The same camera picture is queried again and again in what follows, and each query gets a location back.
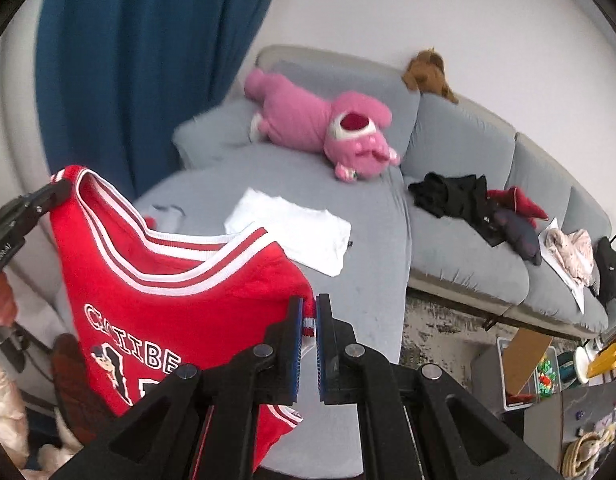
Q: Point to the person's left hand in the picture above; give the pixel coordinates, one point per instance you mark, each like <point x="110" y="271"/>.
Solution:
<point x="0" y="302"/>

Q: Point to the pale pink garment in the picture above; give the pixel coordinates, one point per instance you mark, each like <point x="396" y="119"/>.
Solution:
<point x="570" y="252"/>

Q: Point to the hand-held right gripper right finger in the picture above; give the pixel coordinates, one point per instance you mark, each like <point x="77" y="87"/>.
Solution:
<point x="324" y="360"/>

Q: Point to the yellow plastic toy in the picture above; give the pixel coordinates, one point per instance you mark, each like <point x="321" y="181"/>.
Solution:
<point x="603" y="357"/>

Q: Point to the white t-shirt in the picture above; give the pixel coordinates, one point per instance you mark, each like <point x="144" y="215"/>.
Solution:
<point x="293" y="230"/>

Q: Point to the red basketball jersey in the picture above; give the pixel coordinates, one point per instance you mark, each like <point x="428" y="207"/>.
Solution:
<point x="188" y="290"/>

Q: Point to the person's left forearm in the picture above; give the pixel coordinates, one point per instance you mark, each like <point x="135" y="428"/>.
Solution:
<point x="5" y="405"/>

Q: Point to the dark red garment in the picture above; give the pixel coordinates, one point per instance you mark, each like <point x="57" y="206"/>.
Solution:
<point x="522" y="202"/>

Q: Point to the grey storage bin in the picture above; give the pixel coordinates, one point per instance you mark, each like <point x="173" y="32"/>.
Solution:
<point x="487" y="375"/>

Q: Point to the dark coffee table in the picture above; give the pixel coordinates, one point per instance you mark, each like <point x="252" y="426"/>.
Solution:
<point x="587" y="405"/>

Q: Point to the brown plush toy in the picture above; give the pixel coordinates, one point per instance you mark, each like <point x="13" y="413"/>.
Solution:
<point x="430" y="75"/>

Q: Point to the blue curtain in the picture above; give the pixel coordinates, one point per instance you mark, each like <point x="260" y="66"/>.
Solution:
<point x="138" y="60"/>

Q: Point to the pink plush bear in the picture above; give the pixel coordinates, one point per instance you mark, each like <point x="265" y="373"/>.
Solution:
<point x="308" y="115"/>

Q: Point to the patterned rug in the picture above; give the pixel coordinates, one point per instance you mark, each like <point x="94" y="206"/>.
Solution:
<point x="437" y="325"/>

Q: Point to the brown cardboard piece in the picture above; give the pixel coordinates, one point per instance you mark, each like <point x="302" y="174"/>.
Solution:
<point x="527" y="360"/>

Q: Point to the grey sofa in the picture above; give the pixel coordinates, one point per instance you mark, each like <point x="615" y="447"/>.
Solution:
<point x="452" y="125"/>

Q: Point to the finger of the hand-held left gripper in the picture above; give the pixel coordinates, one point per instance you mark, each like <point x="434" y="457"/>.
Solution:
<point x="43" y="200"/>

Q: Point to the brown furry cloth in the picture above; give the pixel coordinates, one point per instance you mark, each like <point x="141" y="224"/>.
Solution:
<point x="70" y="385"/>

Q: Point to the black clothes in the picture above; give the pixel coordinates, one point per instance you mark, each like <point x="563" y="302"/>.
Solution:
<point x="452" y="195"/>

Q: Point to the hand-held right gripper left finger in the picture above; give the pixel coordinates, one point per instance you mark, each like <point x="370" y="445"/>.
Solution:
<point x="296" y="355"/>

